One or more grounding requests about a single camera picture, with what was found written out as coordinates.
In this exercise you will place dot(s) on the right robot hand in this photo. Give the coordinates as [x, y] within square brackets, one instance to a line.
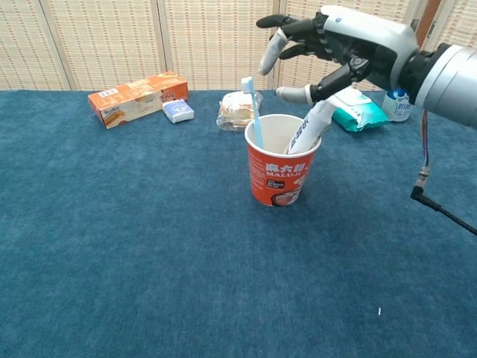
[372, 41]

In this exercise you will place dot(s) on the white toothpaste tube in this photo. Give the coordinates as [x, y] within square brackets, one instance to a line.
[309, 128]

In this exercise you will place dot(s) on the light blue toothbrush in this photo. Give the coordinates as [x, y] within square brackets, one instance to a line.
[257, 119]

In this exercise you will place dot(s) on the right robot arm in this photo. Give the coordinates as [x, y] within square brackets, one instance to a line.
[447, 85]

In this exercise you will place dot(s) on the black metal hinge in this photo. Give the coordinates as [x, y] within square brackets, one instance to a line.
[431, 30]

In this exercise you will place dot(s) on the blue white drink can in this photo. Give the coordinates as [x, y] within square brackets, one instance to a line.
[400, 110]

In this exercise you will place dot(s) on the green wet wipes pack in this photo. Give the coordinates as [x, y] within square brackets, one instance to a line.
[361, 115]

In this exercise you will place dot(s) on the woven bamboo folding screen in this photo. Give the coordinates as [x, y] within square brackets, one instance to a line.
[462, 22]
[112, 41]

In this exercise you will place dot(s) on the bread in clear bag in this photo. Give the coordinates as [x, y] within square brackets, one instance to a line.
[233, 112]

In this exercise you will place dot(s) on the red paper cup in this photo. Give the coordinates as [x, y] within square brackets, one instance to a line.
[279, 175]

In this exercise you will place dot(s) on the small blue tissue pack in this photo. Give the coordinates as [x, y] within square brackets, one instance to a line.
[179, 110]

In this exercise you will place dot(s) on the orange biscuit box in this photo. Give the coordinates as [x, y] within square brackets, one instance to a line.
[130, 100]

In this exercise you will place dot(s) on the blue table cloth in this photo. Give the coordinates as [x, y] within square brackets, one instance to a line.
[112, 223]

